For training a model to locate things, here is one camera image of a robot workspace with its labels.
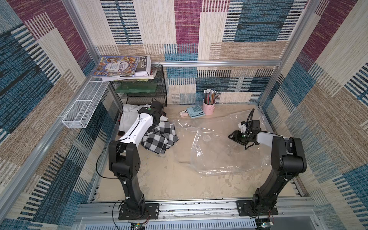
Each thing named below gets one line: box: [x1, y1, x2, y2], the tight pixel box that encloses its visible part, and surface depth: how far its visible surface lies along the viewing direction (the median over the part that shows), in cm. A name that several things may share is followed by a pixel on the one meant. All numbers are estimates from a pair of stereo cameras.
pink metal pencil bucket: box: [202, 98, 216, 116], surface depth 111 cm
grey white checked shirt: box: [140, 120, 180, 155], surface depth 96 cm
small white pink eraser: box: [179, 110, 189, 117], surface depth 116 cm
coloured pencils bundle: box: [204, 88, 219, 105], surface depth 110 cm
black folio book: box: [100, 55, 158, 81], surface depth 83 cm
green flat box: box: [115, 82, 158, 93], surface depth 101 cm
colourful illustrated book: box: [91, 55, 140, 78], surface depth 83 cm
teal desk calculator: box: [185, 105, 206, 119], surface depth 117 cm
